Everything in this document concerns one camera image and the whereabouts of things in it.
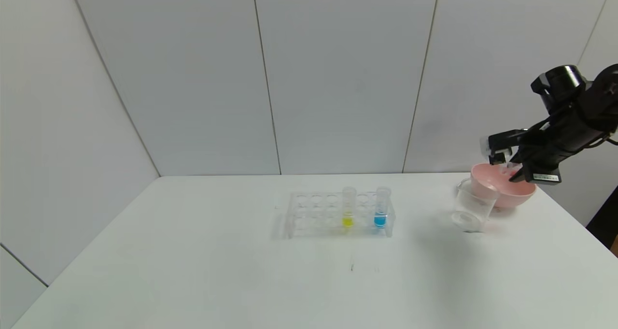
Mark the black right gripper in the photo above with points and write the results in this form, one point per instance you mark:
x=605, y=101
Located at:
x=542, y=174

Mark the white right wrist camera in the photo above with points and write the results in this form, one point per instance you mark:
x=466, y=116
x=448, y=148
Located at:
x=502, y=139

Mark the pink bowl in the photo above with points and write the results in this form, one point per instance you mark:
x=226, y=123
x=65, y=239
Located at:
x=507, y=193

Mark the red pigment test tube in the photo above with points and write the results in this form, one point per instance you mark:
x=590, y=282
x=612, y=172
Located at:
x=508, y=170

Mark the clear plastic test tube rack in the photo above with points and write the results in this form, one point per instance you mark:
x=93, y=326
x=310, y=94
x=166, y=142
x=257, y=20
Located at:
x=333, y=225

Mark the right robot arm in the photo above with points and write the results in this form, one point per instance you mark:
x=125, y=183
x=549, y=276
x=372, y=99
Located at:
x=560, y=85

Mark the clear glass beaker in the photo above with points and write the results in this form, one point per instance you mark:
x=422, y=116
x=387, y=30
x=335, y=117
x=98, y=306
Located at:
x=470, y=208

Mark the yellow pigment test tube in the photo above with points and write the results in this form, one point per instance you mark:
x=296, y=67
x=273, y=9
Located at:
x=347, y=220

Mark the blue pigment test tube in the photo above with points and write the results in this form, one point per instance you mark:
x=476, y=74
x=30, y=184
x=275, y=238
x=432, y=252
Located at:
x=380, y=220

